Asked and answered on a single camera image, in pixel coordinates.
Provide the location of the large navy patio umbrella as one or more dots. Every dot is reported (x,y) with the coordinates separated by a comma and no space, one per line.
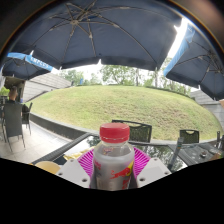
(106,33)

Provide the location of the person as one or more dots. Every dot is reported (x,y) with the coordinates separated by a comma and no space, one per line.
(13,95)

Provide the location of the narrow dark mesh-back chair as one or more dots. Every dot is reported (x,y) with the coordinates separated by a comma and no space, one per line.
(189,136)

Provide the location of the small round ashtray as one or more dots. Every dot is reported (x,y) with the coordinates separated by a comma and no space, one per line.
(203,154)

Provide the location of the navy umbrella with lettered trim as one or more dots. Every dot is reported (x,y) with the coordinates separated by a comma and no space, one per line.
(23,65)

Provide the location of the grey umbrella pole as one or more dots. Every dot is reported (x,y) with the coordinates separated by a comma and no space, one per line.
(175,153)

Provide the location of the grey wicker chair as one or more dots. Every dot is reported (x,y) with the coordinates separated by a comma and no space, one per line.
(13,120)

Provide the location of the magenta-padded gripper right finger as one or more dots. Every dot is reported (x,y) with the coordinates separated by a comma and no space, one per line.
(153,170)

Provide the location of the navy umbrella with blue valance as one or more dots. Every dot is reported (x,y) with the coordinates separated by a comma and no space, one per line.
(203,66)

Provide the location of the dark slim chair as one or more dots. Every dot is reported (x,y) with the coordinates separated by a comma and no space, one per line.
(27,116)

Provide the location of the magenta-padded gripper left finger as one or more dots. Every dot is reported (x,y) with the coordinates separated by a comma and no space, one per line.
(73,171)

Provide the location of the red-capped clear drink bottle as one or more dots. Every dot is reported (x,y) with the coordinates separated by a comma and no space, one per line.
(112,163)

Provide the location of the wide dark mesh-back chair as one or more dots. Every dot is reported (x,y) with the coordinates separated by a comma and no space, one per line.
(138,131)

